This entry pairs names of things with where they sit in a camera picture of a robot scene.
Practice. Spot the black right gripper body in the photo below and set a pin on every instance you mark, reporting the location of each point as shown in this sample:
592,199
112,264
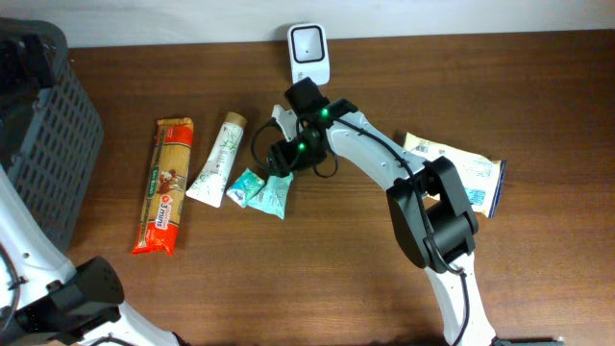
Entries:
297,155

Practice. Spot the teal green snack pouch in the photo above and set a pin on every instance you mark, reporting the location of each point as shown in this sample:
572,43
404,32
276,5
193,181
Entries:
272,198

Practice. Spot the small teal tissue packet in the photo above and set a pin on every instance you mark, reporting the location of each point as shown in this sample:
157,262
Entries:
245,187

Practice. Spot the white tube with gold cap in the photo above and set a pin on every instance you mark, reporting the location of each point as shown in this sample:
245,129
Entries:
209,186

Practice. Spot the orange red spaghetti packet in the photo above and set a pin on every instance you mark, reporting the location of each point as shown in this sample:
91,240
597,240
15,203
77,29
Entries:
161,212

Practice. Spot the yellow wet wipes pack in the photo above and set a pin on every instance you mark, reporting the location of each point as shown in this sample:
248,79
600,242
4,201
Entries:
482,178

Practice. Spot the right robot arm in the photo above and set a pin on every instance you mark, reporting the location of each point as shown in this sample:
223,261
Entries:
432,218

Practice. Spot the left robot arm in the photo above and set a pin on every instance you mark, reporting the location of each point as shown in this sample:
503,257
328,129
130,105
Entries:
46,298

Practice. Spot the white barcode scanner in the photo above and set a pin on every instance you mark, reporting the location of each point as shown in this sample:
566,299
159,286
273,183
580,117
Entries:
308,53

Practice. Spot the grey plastic mesh basket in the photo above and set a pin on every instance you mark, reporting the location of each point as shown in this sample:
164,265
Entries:
50,132

